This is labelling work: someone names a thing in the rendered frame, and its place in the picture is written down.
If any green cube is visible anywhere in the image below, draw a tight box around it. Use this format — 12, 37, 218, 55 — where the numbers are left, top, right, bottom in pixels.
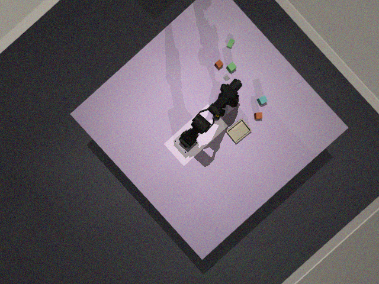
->
226, 62, 237, 73

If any small orange block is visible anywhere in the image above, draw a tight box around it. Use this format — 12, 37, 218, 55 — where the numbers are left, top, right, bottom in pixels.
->
254, 112, 262, 120

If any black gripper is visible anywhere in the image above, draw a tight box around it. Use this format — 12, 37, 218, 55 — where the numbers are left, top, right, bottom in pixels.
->
217, 84, 228, 117

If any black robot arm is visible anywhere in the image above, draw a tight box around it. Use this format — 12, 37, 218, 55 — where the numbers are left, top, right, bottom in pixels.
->
179, 79, 242, 148

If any teal cube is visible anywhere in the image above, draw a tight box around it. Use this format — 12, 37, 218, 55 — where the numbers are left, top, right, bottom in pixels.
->
257, 95, 268, 105

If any brown cube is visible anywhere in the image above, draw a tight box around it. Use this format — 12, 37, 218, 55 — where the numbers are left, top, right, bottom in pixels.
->
214, 60, 223, 70

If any green rectangular block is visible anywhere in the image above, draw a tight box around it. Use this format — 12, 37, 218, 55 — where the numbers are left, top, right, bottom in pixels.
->
227, 38, 235, 49

